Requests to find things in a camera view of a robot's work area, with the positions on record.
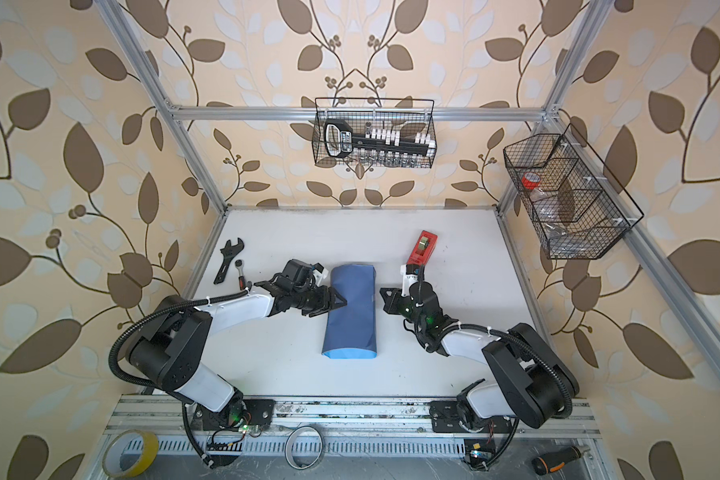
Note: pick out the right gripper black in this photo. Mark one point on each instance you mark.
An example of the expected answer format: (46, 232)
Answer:
(391, 301)

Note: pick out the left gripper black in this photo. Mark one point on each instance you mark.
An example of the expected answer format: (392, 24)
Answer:
(325, 301)

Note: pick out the light blue wrapping paper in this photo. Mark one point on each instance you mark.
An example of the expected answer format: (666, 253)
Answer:
(351, 330)

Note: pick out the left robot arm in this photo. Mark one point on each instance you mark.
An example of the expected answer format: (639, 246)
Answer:
(164, 349)

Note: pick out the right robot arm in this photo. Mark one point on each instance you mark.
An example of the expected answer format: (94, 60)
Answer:
(531, 383)

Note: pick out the red tape dispenser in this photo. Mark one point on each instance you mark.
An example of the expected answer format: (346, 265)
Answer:
(423, 249)

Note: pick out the black adjustable wrench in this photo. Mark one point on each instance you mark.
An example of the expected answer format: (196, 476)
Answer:
(229, 252)

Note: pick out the black socket set tool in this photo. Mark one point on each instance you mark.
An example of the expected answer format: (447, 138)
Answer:
(341, 141)

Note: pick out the red white object in basket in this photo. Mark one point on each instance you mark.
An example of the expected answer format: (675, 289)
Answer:
(530, 181)

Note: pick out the yellow tape roll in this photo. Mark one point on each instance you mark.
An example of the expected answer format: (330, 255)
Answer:
(130, 454)

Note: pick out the orange black screwdriver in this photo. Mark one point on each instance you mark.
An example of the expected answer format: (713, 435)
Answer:
(551, 462)

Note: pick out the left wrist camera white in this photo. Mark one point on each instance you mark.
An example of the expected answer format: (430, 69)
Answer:
(319, 275)

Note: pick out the back wire basket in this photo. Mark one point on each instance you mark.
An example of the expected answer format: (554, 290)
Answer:
(410, 115)

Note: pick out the wire basket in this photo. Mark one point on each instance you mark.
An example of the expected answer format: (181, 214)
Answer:
(581, 209)
(410, 115)

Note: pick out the right wire basket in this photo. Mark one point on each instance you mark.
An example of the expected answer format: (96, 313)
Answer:
(581, 209)

